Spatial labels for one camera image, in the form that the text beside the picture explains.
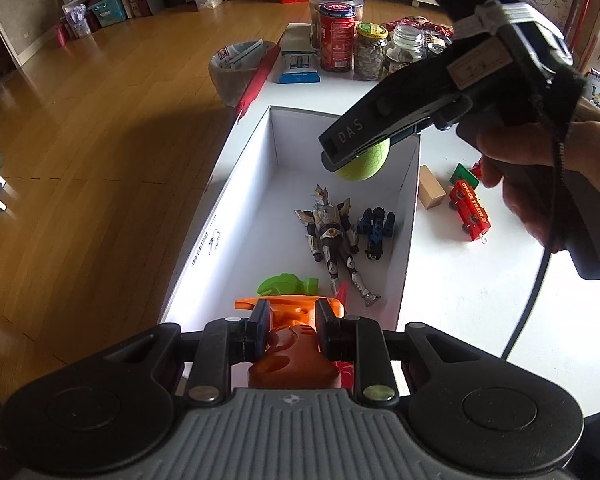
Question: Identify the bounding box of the teal storage box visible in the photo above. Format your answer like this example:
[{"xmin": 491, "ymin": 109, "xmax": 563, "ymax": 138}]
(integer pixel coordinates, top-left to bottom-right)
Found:
[{"xmin": 89, "ymin": 0, "xmax": 127, "ymax": 27}]

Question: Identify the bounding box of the wooden block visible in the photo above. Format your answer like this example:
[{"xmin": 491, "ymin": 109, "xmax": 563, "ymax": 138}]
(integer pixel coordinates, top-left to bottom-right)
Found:
[{"xmin": 419, "ymin": 165, "xmax": 448, "ymax": 209}]

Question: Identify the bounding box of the blue robot toy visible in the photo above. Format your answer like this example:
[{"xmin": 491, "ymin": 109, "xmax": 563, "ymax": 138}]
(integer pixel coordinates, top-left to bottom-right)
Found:
[{"xmin": 356, "ymin": 206, "xmax": 397, "ymax": 262}]

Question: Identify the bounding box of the person's right hand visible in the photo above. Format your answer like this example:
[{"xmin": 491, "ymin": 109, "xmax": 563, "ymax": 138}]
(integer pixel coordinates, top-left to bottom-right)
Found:
[{"xmin": 476, "ymin": 97, "xmax": 600, "ymax": 255}]

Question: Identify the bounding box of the red tin can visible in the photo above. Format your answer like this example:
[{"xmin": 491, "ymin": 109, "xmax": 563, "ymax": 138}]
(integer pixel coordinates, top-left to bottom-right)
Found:
[{"xmin": 318, "ymin": 1, "xmax": 358, "ymax": 72}]

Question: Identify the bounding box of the red strip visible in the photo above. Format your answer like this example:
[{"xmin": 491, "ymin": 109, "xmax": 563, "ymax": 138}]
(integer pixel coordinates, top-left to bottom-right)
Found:
[{"xmin": 235, "ymin": 50, "xmax": 279, "ymax": 123}]

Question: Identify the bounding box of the orange plastic toy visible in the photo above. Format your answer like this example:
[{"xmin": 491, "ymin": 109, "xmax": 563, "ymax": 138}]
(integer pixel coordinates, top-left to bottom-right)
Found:
[{"xmin": 234, "ymin": 295, "xmax": 345, "ymax": 390}]

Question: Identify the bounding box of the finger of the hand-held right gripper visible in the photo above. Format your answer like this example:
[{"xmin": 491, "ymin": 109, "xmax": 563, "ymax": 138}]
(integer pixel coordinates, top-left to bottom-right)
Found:
[{"xmin": 319, "ymin": 67, "xmax": 473, "ymax": 176}]

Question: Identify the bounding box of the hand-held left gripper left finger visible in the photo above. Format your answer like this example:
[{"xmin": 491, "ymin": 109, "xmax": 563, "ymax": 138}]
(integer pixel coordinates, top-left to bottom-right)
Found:
[{"xmin": 102, "ymin": 302, "xmax": 271, "ymax": 405}]

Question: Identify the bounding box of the grey flat box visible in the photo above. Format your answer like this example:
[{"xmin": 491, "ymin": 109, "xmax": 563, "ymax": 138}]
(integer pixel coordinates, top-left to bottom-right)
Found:
[{"xmin": 279, "ymin": 25, "xmax": 318, "ymax": 56}]

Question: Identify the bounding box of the pile of snack packets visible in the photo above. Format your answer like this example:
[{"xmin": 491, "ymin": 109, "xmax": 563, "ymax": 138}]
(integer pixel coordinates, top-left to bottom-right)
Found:
[{"xmin": 382, "ymin": 16, "xmax": 458, "ymax": 58}]

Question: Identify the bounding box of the grey waste bin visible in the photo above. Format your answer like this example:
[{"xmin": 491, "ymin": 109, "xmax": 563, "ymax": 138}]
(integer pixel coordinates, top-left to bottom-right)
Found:
[{"xmin": 209, "ymin": 40, "xmax": 281, "ymax": 107}]

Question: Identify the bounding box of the black cable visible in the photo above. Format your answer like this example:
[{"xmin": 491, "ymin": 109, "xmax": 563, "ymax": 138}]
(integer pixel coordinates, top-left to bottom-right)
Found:
[{"xmin": 502, "ymin": 247, "xmax": 553, "ymax": 361}]

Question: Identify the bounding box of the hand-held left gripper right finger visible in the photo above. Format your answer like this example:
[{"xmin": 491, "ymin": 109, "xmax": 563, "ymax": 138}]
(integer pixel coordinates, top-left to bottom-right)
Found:
[{"xmin": 315, "ymin": 300, "xmax": 483, "ymax": 405}]

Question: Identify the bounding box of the white cardboard box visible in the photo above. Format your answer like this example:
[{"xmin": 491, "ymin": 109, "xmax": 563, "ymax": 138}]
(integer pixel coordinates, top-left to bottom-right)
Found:
[{"xmin": 159, "ymin": 105, "xmax": 423, "ymax": 396}]

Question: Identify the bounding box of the green plastic toy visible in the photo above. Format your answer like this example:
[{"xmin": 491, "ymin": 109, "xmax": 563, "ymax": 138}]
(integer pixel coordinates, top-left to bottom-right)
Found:
[{"xmin": 256, "ymin": 271, "xmax": 321, "ymax": 297}]

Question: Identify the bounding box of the green egg toy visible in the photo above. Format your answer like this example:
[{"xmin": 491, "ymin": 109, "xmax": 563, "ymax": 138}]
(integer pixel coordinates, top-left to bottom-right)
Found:
[{"xmin": 335, "ymin": 136, "xmax": 391, "ymax": 183}]

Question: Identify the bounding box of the blue packet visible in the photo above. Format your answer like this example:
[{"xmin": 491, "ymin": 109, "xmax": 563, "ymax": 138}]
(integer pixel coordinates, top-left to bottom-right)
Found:
[{"xmin": 274, "ymin": 52, "xmax": 321, "ymax": 84}]

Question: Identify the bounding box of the red toy train car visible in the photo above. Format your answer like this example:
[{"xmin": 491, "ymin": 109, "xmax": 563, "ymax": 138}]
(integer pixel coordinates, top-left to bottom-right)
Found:
[{"xmin": 448, "ymin": 179, "xmax": 491, "ymax": 242}]

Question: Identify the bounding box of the grey robot figure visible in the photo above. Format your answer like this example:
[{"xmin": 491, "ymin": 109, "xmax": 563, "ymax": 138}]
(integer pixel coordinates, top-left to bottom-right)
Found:
[{"xmin": 294, "ymin": 184, "xmax": 381, "ymax": 308}]

